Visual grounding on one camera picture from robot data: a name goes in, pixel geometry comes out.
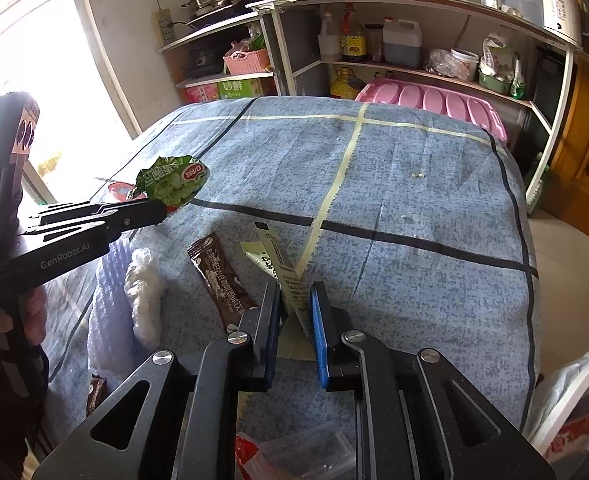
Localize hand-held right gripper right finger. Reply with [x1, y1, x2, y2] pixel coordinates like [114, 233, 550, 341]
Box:
[310, 281, 557, 480]

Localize pink round lid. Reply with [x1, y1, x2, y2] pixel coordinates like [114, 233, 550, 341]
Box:
[107, 181, 138, 202]

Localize white plastic tub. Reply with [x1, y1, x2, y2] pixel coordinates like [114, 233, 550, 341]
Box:
[449, 48, 480, 81]

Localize crumpled clear plastic bag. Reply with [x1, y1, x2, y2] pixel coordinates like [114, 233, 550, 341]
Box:
[424, 49, 457, 77]

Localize white plastic bottle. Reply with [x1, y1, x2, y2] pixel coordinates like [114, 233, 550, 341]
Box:
[318, 11, 342, 62]

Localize clear plastic packet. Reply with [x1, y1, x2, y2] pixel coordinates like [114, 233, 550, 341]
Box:
[259, 420, 357, 480]

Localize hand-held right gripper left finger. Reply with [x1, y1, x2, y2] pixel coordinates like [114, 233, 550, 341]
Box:
[30, 280, 282, 480]

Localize jerrycan with dark liquid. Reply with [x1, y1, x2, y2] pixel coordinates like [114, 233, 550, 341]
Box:
[383, 17, 423, 68]

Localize dark glass jar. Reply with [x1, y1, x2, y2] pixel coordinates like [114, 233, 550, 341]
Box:
[365, 23, 385, 62]

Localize black induction cooker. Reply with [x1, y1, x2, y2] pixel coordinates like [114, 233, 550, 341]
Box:
[187, 0, 285, 27]

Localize red plastic wrapper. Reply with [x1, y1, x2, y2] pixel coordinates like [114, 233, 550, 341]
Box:
[234, 432, 266, 480]

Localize window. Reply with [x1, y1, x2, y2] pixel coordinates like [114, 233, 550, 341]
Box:
[0, 0, 140, 211]

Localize storage box with pink lid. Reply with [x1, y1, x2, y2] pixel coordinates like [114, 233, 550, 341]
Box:
[355, 82, 509, 141]

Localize small white shelf rack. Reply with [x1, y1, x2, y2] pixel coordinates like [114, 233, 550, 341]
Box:
[157, 10, 282, 106]

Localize white green food bags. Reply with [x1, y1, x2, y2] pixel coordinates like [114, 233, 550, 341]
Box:
[479, 30, 525, 98]

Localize blue checked blanket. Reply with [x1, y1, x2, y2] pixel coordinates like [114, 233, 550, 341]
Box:
[39, 96, 540, 480]

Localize clear plastic bin liner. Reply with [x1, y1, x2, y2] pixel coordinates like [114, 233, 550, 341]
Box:
[537, 347, 589, 411]

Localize beige sachet strip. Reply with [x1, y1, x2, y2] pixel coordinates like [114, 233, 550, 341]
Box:
[253, 221, 315, 341]

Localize green snack packet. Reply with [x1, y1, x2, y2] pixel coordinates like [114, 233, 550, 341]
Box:
[134, 154, 210, 211]

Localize white electric kettle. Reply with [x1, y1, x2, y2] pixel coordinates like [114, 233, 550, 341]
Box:
[541, 0, 589, 45]

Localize oil bottle yellow label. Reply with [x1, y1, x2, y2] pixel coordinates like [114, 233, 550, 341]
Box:
[341, 4, 367, 63]

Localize brown coffee sachet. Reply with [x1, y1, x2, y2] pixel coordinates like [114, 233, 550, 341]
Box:
[85, 375, 109, 417]
[187, 231, 260, 333]

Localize white power strip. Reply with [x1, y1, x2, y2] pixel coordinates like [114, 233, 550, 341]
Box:
[153, 7, 176, 47]

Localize red cardboard box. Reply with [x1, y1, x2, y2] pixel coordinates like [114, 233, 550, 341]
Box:
[184, 82, 220, 105]

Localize person's left hand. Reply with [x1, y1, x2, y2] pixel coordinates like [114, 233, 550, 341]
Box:
[0, 287, 48, 356]

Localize pink plastic basket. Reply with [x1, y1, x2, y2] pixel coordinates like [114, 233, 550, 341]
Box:
[223, 49, 272, 76]

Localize green cardboard box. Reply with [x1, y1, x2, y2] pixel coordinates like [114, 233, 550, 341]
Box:
[218, 76, 264, 101]

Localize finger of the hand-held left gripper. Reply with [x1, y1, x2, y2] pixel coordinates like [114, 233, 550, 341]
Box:
[30, 199, 150, 227]
[21, 201, 169, 252]

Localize white waste bin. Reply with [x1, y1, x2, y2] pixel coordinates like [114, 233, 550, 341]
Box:
[521, 342, 589, 466]

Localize green bowl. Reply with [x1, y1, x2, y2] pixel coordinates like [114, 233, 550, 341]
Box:
[478, 71, 511, 95]

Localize black pot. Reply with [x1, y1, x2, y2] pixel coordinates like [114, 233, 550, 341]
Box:
[187, 42, 225, 81]

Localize large white shelf rack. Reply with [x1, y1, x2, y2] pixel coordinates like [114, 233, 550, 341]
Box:
[247, 0, 589, 196]

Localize pale yellow packet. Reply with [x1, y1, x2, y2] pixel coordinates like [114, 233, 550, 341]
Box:
[239, 240, 320, 363]

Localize yellow cooking oil bottle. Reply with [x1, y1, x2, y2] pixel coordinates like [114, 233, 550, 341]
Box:
[330, 67, 370, 101]

